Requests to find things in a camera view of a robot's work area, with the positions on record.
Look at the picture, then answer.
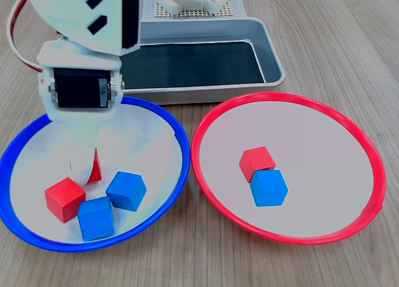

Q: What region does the red wooden cube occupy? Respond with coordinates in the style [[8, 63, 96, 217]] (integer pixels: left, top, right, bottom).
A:
[[238, 146, 277, 184], [88, 147, 103, 184], [44, 177, 87, 224]]

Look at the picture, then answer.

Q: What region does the red-rimmed white plate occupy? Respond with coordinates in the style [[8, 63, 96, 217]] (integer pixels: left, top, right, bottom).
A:
[[190, 92, 387, 246]]

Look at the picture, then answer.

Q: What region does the red white black cable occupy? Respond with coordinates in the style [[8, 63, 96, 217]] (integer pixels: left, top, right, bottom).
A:
[[6, 0, 44, 73]]

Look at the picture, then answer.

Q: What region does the steel tray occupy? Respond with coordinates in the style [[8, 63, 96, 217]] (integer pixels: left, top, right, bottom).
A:
[[120, 17, 287, 105]]

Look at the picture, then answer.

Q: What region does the black mat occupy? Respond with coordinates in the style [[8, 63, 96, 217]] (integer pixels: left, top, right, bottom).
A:
[[120, 41, 266, 90]]

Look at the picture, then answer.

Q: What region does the blue wooden cube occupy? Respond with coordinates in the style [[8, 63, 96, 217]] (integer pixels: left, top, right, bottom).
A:
[[77, 195, 115, 242], [249, 170, 289, 208], [105, 170, 147, 212]]

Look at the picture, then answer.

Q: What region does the blue-rimmed white plate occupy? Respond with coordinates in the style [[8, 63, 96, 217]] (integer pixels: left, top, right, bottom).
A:
[[0, 95, 191, 253]]

